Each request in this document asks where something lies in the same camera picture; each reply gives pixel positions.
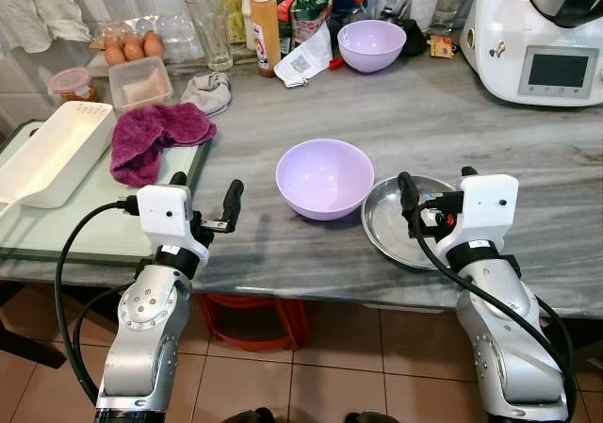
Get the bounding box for round metal plate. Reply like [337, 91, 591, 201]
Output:
[361, 174, 463, 273]

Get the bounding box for magenta towel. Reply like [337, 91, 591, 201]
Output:
[109, 102, 218, 188]

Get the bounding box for large lilac plastic bowl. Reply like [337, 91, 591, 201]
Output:
[275, 138, 375, 221]

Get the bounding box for grey crumpled cloth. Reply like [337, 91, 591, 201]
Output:
[180, 72, 233, 117]

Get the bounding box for clear lidded plastic box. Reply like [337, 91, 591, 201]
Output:
[107, 57, 174, 113]

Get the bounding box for red plastic stool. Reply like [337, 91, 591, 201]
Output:
[196, 293, 312, 352]

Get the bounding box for white rectangular plastic container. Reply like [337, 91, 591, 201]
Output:
[0, 101, 117, 210]

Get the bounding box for small wooden figure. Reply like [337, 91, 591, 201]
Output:
[429, 33, 456, 59]

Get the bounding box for green glass cutting board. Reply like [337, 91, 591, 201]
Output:
[0, 120, 214, 266]

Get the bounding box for small jar with red lid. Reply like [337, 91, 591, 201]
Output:
[48, 66, 100, 105]

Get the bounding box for clear plastic egg carton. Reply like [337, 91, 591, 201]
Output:
[91, 14, 204, 69]

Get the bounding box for white kitchen machine with screen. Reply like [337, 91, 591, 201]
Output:
[461, 0, 603, 108]

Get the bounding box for small black object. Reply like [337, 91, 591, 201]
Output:
[400, 20, 427, 58]

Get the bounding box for tall clear drinking glass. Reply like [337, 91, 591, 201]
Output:
[186, 0, 234, 73]

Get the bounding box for small lilac plastic bowl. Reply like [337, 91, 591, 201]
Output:
[336, 19, 408, 73]

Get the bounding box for white paper with QR code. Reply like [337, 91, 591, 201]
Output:
[274, 25, 334, 89]

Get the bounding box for orange sauce squeeze bottle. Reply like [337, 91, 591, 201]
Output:
[250, 0, 283, 77]

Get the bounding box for white squeeze bottle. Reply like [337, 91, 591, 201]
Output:
[239, 0, 258, 52]

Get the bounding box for small bottle with red cap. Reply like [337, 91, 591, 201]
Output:
[347, 0, 371, 26]

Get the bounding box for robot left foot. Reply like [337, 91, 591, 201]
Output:
[221, 407, 276, 423]

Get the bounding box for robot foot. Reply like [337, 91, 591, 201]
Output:
[344, 410, 401, 423]
[221, 407, 276, 423]

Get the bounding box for green and red food bag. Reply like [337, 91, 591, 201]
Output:
[275, 0, 333, 61]

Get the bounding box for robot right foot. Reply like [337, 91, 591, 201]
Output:
[344, 410, 401, 423]

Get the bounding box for hanging beige towel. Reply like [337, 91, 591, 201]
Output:
[0, 0, 92, 54]

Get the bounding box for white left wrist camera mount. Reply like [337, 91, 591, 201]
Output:
[136, 185, 212, 266]

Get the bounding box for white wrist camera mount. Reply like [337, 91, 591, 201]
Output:
[136, 185, 212, 266]
[448, 173, 520, 259]

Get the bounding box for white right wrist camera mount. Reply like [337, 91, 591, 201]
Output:
[448, 173, 520, 259]

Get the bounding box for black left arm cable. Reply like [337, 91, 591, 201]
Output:
[54, 200, 142, 405]

